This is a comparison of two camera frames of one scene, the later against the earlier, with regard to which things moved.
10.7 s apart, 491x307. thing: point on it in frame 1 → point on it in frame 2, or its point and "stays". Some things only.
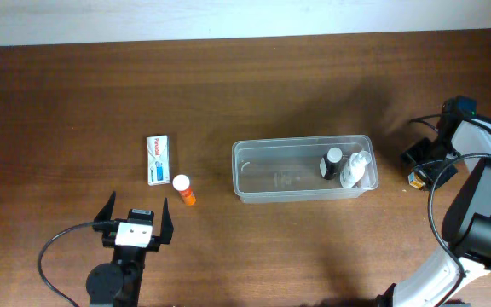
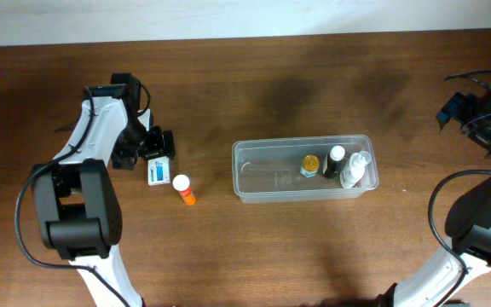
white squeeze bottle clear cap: (355, 170) stays
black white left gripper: (165, 233) → (158, 143)
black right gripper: (433, 181) → (459, 108)
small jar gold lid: (414, 181) → (310, 165)
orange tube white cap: (181, 182) stays
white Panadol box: (158, 155) stays
